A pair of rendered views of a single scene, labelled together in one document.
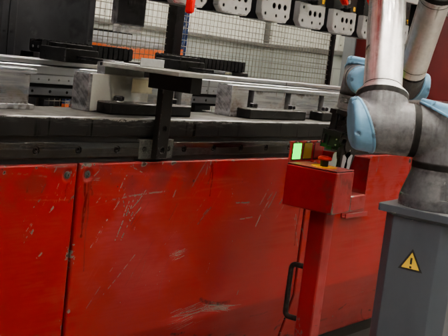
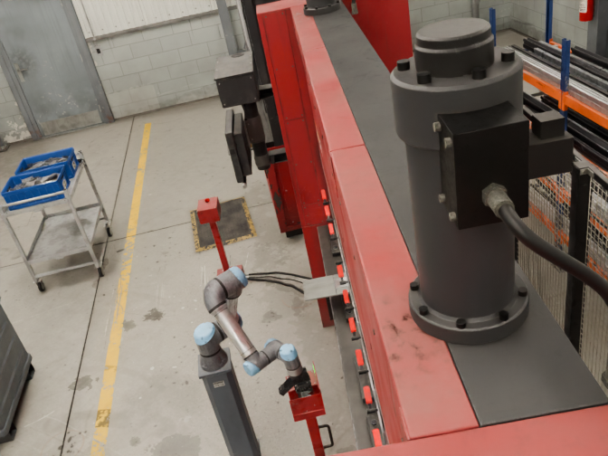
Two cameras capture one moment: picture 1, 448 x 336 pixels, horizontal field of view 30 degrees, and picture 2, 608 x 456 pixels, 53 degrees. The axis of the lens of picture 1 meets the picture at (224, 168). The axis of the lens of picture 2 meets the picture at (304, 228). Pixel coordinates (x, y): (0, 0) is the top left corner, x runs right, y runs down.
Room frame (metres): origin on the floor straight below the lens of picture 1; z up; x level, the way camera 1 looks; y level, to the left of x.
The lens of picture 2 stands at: (4.24, -1.50, 3.00)
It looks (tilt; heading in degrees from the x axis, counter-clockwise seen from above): 31 degrees down; 143
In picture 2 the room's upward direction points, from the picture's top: 12 degrees counter-clockwise
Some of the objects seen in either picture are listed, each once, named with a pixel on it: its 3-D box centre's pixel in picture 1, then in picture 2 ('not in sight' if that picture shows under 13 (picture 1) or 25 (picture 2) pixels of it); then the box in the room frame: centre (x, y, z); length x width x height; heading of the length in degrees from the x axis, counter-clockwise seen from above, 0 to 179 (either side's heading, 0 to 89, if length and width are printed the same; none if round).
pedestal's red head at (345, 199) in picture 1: (327, 175); (304, 391); (2.36, -0.29, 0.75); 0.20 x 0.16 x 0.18; 146
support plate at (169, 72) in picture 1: (164, 71); (327, 286); (2.10, 0.18, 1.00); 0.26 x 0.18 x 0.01; 51
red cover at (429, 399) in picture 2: not in sight; (330, 108); (2.70, -0.12, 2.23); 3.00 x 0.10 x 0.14; 141
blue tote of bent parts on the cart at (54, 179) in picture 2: not in sight; (36, 187); (-1.25, -0.21, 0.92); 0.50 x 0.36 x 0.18; 57
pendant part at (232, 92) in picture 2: not in sight; (248, 124); (0.92, 0.71, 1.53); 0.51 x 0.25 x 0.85; 142
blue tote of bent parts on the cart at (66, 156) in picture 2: not in sight; (48, 167); (-1.59, 0.04, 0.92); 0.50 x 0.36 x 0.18; 57
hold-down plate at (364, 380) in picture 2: (272, 113); (363, 375); (2.63, -0.13, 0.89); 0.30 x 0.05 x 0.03; 141
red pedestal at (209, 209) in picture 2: not in sight; (219, 243); (0.30, 0.56, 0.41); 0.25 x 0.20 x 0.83; 51
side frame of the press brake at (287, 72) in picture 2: not in sight; (356, 173); (1.55, 1.04, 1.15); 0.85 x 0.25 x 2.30; 51
